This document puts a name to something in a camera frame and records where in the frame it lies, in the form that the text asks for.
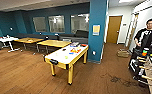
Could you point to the green bowl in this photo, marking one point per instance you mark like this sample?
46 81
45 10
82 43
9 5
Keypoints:
66 57

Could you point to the open cardboard box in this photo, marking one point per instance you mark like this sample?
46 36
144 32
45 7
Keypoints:
123 53

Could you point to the red orange game box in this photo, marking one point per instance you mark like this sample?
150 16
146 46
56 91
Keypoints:
76 50

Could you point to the flat red object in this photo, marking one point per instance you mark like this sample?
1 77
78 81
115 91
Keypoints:
83 45

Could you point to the dark grey sofa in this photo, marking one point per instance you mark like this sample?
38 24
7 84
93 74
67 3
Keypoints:
75 36

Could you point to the air hockey table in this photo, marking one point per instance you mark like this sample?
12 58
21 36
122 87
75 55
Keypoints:
60 59

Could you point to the yellow wooden table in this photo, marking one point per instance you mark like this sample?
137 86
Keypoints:
28 40
53 43

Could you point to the framed interior window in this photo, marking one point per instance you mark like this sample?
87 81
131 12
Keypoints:
39 24
80 24
56 24

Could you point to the brown wooden door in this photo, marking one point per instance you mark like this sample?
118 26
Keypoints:
114 29

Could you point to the long dark grey bench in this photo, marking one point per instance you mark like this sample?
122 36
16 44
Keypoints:
35 35

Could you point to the black wheeled cart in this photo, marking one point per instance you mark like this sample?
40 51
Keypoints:
136 63

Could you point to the small white table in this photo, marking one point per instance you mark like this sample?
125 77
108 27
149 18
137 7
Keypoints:
6 39

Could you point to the person in black shirt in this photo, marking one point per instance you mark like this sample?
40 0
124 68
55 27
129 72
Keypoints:
147 36

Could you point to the white wall outlet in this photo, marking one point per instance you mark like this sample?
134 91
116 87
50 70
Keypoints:
94 53

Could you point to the pale framed wall sign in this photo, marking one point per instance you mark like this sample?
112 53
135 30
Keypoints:
96 29

